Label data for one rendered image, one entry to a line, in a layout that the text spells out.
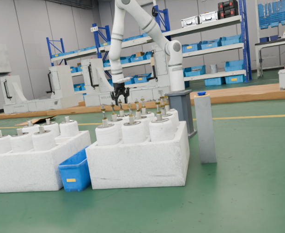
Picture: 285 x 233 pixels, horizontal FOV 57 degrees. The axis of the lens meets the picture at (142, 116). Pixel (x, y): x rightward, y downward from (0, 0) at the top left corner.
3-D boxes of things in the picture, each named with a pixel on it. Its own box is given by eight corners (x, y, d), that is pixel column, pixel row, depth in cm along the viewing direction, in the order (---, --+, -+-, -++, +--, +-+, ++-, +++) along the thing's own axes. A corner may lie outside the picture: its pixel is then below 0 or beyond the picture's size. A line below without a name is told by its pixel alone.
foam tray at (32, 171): (36, 164, 162) (30, 136, 159) (94, 160, 152) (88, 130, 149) (-15, 193, 124) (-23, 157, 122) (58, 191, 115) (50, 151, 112)
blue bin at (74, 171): (91, 166, 141) (87, 145, 139) (110, 165, 138) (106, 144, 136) (61, 192, 113) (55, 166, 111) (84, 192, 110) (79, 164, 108)
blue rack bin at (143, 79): (143, 82, 709) (142, 74, 705) (155, 80, 690) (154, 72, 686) (134, 83, 666) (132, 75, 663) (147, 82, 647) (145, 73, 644)
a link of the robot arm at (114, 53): (108, 59, 157) (112, 35, 154) (107, 58, 165) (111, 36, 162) (119, 61, 159) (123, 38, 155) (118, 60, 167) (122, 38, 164)
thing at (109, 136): (121, 169, 110) (114, 127, 107) (99, 171, 111) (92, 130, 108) (125, 161, 119) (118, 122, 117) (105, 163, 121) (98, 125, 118)
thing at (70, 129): (70, 151, 151) (64, 121, 149) (85, 150, 149) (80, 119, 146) (61, 157, 142) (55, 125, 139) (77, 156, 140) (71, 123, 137)
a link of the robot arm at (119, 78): (119, 83, 159) (118, 73, 157) (109, 82, 167) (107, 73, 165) (131, 80, 164) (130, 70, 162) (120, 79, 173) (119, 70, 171)
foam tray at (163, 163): (120, 158, 148) (115, 127, 145) (190, 153, 139) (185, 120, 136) (92, 189, 111) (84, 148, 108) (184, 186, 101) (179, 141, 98)
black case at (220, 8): (222, 14, 571) (221, 5, 568) (239, 9, 553) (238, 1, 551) (217, 11, 535) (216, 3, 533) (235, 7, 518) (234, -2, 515)
